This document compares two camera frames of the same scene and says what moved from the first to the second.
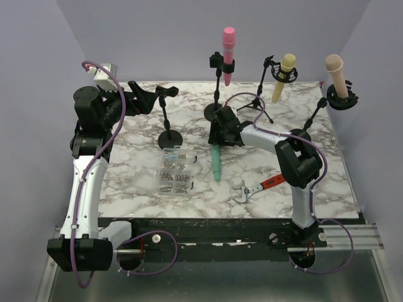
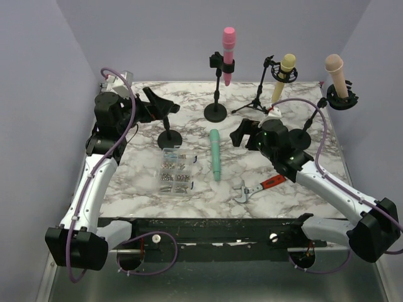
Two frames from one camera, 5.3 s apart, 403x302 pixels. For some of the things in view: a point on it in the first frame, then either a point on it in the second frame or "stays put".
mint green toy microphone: x=216 y=158 stays put
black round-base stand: x=220 y=63 stays put
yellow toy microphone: x=288 y=63 stays put
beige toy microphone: x=334 y=63 stays put
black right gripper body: x=221 y=136 to x=254 y=131
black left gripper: x=143 y=102 to x=156 y=108
